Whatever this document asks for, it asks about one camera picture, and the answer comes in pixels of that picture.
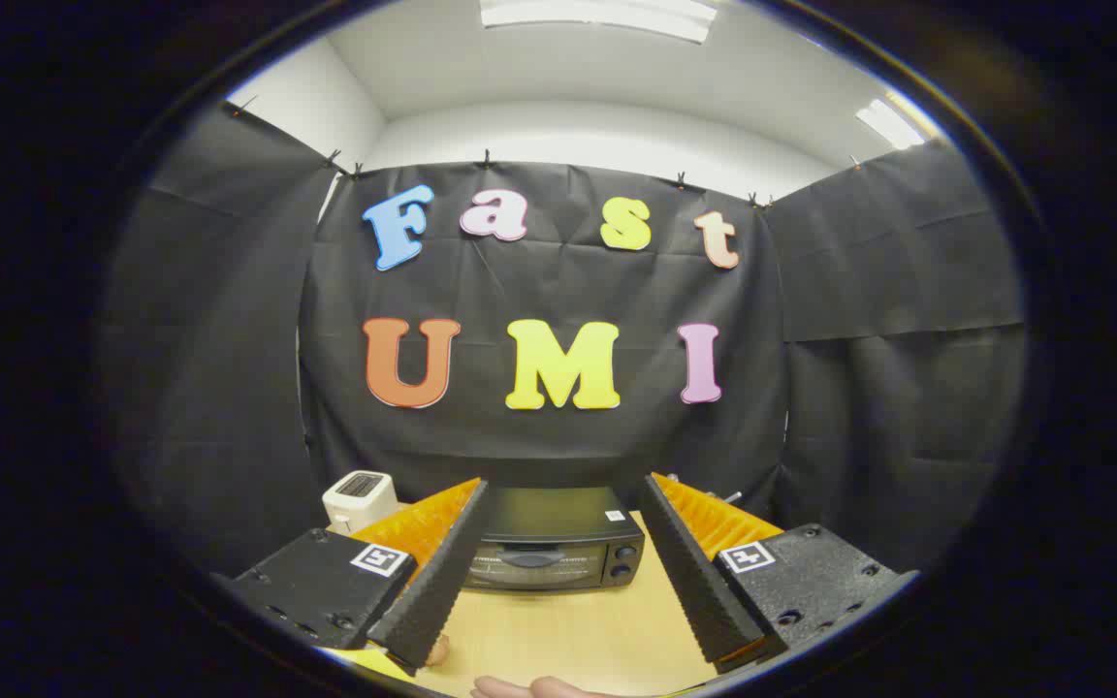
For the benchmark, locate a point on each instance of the long ceiling light panel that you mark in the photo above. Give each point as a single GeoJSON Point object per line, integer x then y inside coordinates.
{"type": "Point", "coordinates": [597, 15]}

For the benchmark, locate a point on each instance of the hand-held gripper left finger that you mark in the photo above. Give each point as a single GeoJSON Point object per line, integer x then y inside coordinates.
{"type": "Point", "coordinates": [442, 572]}

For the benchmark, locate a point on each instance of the black toaster oven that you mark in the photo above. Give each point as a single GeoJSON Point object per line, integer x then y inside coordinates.
{"type": "Point", "coordinates": [558, 543]}

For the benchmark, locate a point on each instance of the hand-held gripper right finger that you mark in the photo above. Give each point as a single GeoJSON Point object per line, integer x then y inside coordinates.
{"type": "Point", "coordinates": [689, 572]}

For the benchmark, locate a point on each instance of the small ceiling light panel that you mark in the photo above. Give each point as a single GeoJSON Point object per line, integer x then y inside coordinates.
{"type": "Point", "coordinates": [888, 124]}

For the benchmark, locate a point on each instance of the white pop-up toaster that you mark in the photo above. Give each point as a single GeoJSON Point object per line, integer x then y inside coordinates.
{"type": "Point", "coordinates": [360, 499]}

